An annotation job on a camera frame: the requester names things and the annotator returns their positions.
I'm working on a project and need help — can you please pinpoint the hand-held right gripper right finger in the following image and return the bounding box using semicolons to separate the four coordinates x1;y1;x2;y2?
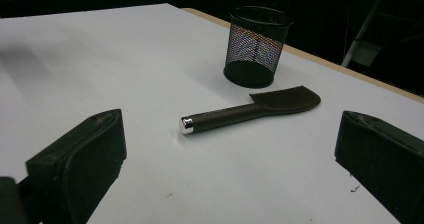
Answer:
334;110;424;224

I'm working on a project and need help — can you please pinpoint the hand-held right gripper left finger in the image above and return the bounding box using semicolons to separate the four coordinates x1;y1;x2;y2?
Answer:
25;108;128;224

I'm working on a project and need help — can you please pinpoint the dark spatula with silver cap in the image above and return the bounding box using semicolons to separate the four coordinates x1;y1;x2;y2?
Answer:
179;85;322;136

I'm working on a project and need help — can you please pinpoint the black mesh pen holder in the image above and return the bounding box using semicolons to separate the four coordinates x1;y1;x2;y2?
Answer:
223;5;296;89

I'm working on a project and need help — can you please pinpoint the white table cover sheet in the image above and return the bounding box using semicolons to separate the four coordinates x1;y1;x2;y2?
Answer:
0;3;424;224

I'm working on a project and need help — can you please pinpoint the white-legged wooden desk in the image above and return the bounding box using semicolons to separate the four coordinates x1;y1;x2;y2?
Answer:
341;0;424;68

